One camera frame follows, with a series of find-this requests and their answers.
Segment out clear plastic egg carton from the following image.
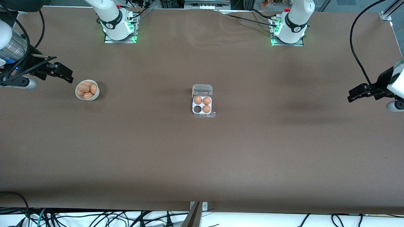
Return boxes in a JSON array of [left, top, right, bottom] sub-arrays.
[[191, 84, 217, 119]]

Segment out white round bowl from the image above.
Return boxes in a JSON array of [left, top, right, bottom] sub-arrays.
[[75, 79, 100, 101]]

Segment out grey power strip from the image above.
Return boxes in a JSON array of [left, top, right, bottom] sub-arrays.
[[184, 0, 231, 10]]

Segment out dark slanted pole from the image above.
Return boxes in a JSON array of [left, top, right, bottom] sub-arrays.
[[181, 202, 202, 227]]

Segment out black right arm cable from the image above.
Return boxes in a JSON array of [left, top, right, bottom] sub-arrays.
[[0, 8, 45, 87]]

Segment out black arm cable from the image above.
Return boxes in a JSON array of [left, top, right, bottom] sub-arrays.
[[0, 8, 45, 87], [349, 0, 389, 90]]

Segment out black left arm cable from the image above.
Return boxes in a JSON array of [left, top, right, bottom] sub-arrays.
[[349, 0, 389, 90]]

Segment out aluminium frame profile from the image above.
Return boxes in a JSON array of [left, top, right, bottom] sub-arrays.
[[380, 0, 404, 22]]

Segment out black looped floor cable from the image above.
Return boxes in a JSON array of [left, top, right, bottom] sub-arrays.
[[0, 191, 30, 221]]

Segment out black table cable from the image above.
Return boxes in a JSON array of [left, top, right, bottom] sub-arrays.
[[218, 9, 281, 27]]

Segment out teal cable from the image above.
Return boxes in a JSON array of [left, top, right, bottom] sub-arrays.
[[27, 208, 46, 227]]

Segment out small metal bracket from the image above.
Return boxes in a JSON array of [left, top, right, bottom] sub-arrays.
[[189, 201, 209, 218]]

